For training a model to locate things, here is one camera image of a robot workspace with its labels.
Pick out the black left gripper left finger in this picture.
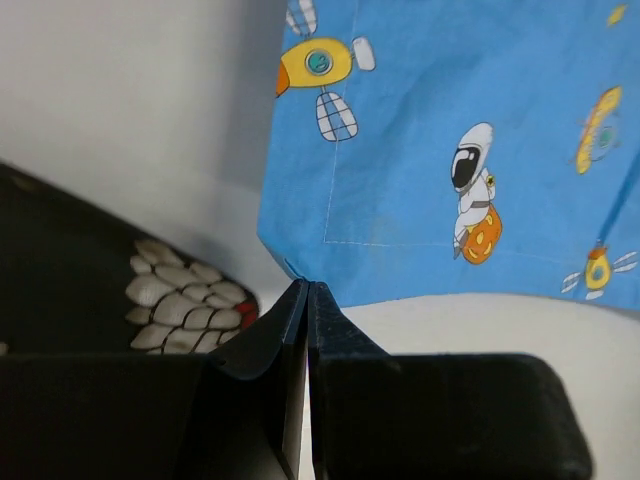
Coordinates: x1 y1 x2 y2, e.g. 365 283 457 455
1 280 308 479

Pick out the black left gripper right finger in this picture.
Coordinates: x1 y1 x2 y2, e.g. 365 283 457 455
307 282 593 480

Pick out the black floral square plate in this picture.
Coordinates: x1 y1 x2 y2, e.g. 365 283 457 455
1 165 259 354

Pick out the blue space-print cloth placemat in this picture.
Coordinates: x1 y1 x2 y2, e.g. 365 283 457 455
257 1 639 309

